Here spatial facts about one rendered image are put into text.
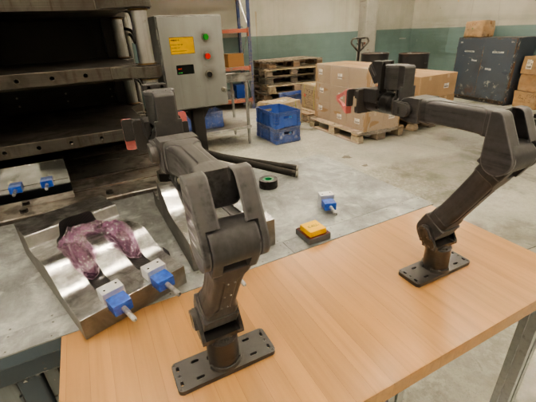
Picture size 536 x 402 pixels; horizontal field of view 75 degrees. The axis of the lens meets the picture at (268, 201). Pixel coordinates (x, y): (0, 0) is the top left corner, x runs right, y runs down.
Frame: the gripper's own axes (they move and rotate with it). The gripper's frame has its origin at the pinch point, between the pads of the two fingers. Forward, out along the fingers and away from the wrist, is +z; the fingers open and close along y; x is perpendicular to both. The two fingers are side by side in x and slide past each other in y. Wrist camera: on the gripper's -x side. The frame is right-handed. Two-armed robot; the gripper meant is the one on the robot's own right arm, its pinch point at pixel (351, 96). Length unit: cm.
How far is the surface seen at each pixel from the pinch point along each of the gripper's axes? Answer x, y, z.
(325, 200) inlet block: 35.9, 5.3, 4.5
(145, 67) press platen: -9, 49, 65
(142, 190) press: 41, 60, 65
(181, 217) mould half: 32, 55, 11
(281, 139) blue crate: 110, -147, 318
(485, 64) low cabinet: 48, -592, 344
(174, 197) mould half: 29, 54, 21
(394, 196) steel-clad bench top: 40.1, -23.8, 0.3
